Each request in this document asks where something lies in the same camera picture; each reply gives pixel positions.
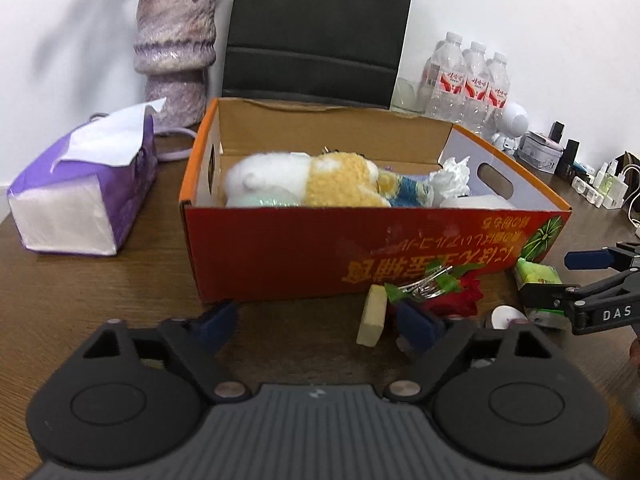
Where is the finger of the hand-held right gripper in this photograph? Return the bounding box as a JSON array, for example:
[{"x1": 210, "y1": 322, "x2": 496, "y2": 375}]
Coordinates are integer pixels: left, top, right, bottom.
[
  {"x1": 520, "y1": 268, "x2": 640, "y2": 311},
  {"x1": 564, "y1": 241, "x2": 640, "y2": 271}
]

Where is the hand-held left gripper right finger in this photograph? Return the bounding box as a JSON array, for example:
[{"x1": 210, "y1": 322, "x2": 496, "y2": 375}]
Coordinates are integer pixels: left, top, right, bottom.
[{"x1": 385, "y1": 302, "x2": 553, "y2": 403}]

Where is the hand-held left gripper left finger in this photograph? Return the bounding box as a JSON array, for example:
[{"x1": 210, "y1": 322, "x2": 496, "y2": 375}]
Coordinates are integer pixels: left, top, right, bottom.
[{"x1": 85, "y1": 299, "x2": 251, "y2": 403}]

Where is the green tissue pack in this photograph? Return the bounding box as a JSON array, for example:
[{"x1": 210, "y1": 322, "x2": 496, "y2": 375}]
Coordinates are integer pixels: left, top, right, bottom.
[{"x1": 514, "y1": 257, "x2": 571, "y2": 328}]

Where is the beige eraser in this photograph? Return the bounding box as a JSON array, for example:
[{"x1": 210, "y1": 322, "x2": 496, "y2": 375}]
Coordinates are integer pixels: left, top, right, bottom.
[{"x1": 356, "y1": 284, "x2": 388, "y2": 347}]

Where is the red artificial rose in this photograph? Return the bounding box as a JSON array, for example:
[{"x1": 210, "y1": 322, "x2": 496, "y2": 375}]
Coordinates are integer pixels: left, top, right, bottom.
[{"x1": 384, "y1": 267, "x2": 485, "y2": 318}]

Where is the red cardboard box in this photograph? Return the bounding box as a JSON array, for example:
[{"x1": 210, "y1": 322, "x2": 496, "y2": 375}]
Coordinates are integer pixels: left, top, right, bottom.
[{"x1": 177, "y1": 96, "x2": 573, "y2": 305}]

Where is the white tissue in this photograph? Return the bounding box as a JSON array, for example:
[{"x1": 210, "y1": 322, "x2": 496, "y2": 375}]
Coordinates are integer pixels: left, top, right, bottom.
[{"x1": 429, "y1": 156, "x2": 473, "y2": 201}]

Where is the white flat disc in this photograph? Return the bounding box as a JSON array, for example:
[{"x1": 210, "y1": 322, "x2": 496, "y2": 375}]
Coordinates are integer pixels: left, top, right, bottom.
[{"x1": 487, "y1": 305, "x2": 528, "y2": 330}]

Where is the tall black box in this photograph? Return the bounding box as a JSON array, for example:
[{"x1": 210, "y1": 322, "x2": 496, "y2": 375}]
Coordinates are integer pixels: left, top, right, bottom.
[{"x1": 557, "y1": 139, "x2": 581, "y2": 178}]

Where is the printed tin box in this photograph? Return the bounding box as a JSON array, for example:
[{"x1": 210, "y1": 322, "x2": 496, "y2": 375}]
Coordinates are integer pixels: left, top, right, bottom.
[{"x1": 517, "y1": 131, "x2": 561, "y2": 173}]

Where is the white robot figure speaker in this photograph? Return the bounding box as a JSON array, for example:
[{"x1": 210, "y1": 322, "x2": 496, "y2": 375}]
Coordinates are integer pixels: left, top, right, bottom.
[{"x1": 492, "y1": 102, "x2": 531, "y2": 153}]

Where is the white and yellow plush toy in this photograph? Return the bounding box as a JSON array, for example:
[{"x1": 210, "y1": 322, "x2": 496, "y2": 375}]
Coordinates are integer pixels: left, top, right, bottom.
[{"x1": 222, "y1": 151, "x2": 436, "y2": 208}]

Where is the red label water bottle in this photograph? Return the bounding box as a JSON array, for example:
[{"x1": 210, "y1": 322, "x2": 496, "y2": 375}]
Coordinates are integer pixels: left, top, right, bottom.
[
  {"x1": 482, "y1": 51, "x2": 510, "y2": 136},
  {"x1": 462, "y1": 41, "x2": 488, "y2": 133},
  {"x1": 424, "y1": 31, "x2": 466, "y2": 116}
]

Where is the purple tissue pack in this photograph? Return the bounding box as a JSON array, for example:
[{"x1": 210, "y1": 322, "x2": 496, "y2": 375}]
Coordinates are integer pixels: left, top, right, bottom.
[{"x1": 7, "y1": 97, "x2": 168, "y2": 258}]

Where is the glass cup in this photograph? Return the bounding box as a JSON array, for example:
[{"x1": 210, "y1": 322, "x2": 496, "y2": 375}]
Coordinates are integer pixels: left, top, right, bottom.
[{"x1": 391, "y1": 77, "x2": 426, "y2": 113}]

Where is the purple ceramic vase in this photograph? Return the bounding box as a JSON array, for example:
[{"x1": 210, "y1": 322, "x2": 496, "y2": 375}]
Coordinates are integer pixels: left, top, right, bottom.
[{"x1": 132, "y1": 0, "x2": 219, "y2": 130}]

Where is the white charging cable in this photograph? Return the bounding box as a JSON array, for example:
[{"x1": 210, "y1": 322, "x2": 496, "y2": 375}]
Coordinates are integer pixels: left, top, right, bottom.
[{"x1": 622, "y1": 164, "x2": 640, "y2": 238}]

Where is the purple cord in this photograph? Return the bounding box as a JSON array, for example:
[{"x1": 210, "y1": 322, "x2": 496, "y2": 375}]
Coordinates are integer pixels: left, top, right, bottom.
[{"x1": 152, "y1": 127, "x2": 196, "y2": 162}]

